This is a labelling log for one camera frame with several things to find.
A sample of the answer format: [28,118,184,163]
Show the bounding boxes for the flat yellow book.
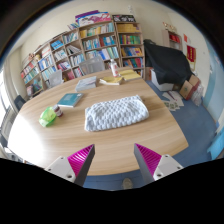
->
[118,68,142,82]

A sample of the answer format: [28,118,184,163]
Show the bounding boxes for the grey mesh chair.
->
[78,56,106,76]
[47,69,64,89]

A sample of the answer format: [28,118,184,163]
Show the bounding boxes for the grey book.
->
[75,75,98,93]

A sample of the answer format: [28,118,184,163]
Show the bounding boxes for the small jar with red label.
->
[52,104,64,118]

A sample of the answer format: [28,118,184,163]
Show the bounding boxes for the white fluffy towel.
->
[84,94,150,132]

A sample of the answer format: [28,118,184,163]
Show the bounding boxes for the small wall shelf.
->
[162,22,184,52]

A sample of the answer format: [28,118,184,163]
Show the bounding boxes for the papers on floor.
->
[162,90,185,112]

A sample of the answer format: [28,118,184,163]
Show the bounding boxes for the dark office chair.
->
[13,94,27,111]

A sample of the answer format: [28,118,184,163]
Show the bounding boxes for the red banner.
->
[186,44,197,64]

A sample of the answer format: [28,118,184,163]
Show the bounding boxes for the white bottle with red label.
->
[110,59,120,78]

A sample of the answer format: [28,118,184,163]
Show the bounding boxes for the wooden bookshelf with books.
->
[19,9,147,98]

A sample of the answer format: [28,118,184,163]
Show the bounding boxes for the black cloth cover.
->
[143,38,194,86]

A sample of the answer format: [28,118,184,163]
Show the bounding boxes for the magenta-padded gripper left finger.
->
[44,143,96,187]

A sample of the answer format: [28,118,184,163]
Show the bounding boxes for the cardboard box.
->
[179,74,202,101]

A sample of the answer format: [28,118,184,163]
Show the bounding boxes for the white box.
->
[150,68,175,92]

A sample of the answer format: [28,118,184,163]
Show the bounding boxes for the teal book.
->
[56,92,85,108]

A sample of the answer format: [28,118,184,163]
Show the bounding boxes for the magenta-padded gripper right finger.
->
[133,143,185,186]

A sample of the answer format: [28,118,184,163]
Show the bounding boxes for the green plastic container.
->
[38,106,58,128]

